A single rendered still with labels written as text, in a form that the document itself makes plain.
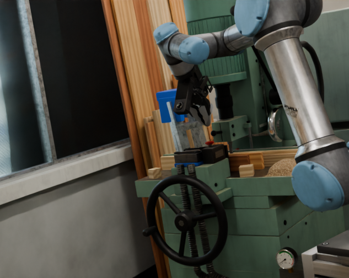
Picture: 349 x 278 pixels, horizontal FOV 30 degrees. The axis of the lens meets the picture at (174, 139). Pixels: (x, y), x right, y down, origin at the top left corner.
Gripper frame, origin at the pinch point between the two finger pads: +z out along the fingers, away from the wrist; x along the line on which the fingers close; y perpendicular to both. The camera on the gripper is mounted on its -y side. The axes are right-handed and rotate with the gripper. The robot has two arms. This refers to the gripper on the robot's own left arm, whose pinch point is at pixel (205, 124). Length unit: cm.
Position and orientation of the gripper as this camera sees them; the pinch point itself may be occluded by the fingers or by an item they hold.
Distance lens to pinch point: 207.4
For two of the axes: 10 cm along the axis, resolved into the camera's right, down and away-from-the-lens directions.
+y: 4.0, -6.5, 6.5
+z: 4.0, 7.6, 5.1
